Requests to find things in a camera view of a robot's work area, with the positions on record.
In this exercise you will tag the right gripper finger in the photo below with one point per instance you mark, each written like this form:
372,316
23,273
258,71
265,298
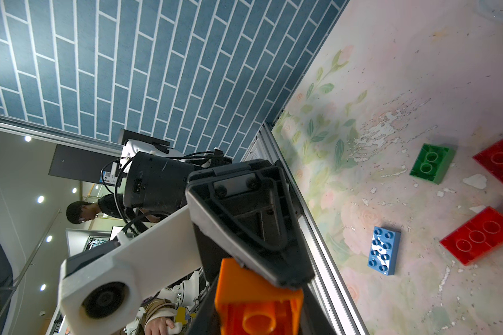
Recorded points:
247,210

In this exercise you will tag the orange lego brick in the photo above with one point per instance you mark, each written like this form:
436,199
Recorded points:
246,303

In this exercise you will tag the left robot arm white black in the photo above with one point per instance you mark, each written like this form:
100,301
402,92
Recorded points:
101,290

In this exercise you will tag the long blue lego brick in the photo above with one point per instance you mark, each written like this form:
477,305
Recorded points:
384,250

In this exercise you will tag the small green lego brick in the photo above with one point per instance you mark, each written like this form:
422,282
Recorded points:
432,163

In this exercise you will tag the red lego brick vertical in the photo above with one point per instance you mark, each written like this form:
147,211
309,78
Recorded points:
476,238

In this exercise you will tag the person in background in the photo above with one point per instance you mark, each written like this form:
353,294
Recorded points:
81,211

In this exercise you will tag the aluminium front rail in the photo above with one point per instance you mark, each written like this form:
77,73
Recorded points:
327,287

